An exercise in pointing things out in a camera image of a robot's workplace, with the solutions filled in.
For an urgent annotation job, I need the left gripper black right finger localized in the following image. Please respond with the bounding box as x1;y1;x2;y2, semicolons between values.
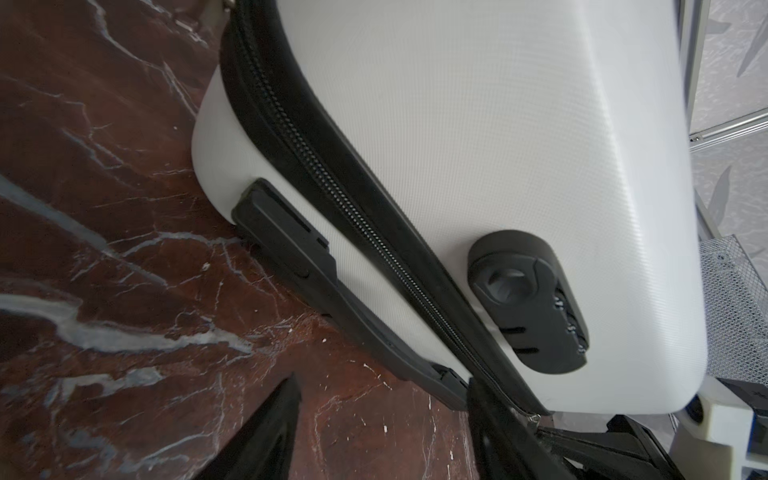
467;378;574;480

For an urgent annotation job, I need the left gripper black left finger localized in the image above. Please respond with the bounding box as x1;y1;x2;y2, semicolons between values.
196;375;302;480

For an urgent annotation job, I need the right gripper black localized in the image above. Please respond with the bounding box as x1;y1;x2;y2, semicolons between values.
537;415;684;480

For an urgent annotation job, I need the white hard-shell suitcase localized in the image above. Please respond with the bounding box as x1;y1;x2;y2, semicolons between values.
192;1;707;415

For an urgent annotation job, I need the white wire mesh basket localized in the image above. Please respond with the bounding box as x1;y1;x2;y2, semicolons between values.
699;235;767;385

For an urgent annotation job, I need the aluminium cage frame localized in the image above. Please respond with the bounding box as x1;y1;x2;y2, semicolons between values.
675;1;767;249

